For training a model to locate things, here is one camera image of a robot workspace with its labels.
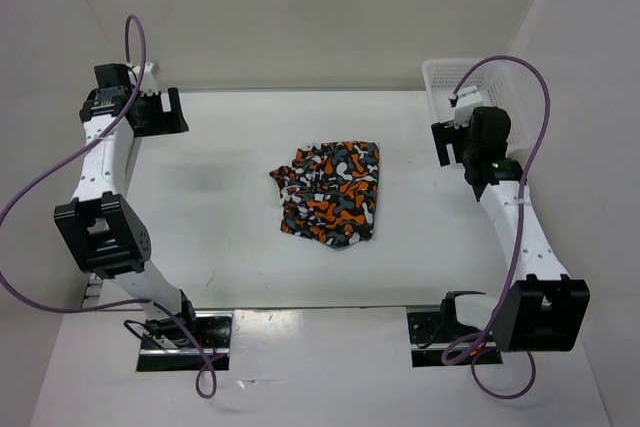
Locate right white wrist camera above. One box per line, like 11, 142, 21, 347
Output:
449, 85, 484, 129

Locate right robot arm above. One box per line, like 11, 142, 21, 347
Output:
432, 106, 590, 352

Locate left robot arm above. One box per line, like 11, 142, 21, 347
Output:
54, 62, 200, 347

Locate white plastic basket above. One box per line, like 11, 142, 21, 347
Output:
422, 58, 535, 153

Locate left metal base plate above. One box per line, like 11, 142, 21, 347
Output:
128, 310, 233, 373

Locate orange camouflage shorts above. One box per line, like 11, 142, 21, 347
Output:
269, 140, 380, 250

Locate aluminium table edge rail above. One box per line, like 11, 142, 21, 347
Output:
81, 276, 103, 308

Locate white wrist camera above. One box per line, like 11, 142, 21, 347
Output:
449, 85, 484, 129
127, 62, 161, 96

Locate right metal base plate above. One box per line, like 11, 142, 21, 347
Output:
406, 305, 478, 368

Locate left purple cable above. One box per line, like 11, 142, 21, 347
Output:
0, 14, 227, 399

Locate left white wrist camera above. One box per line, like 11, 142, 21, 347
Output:
127, 62, 161, 96

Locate metal base plate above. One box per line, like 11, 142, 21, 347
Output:
128, 310, 233, 373
406, 305, 478, 368

